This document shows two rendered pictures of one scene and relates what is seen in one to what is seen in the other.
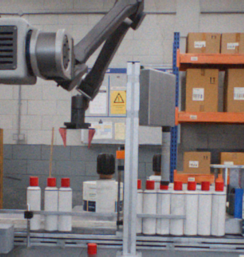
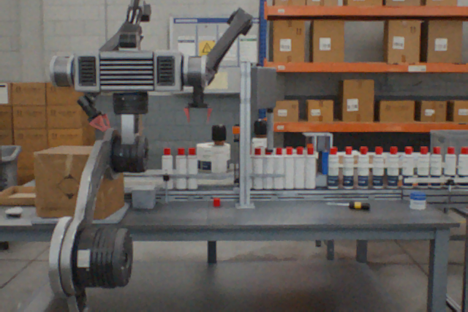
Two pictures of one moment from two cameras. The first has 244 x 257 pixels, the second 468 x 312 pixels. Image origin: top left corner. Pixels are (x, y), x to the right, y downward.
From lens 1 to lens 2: 0.80 m
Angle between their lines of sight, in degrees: 5
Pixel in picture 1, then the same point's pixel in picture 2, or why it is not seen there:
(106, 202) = (221, 164)
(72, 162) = (162, 112)
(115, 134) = not seen: hidden behind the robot
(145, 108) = (255, 96)
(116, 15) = (234, 31)
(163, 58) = (250, 7)
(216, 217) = (308, 174)
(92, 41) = (218, 52)
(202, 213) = (297, 172)
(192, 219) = (290, 176)
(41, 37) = (190, 63)
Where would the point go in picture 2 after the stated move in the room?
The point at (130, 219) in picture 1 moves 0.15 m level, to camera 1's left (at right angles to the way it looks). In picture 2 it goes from (245, 179) to (213, 179)
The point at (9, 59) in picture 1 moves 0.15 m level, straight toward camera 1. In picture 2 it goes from (170, 78) to (178, 78)
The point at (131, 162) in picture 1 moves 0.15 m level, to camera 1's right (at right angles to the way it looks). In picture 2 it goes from (244, 137) to (277, 137)
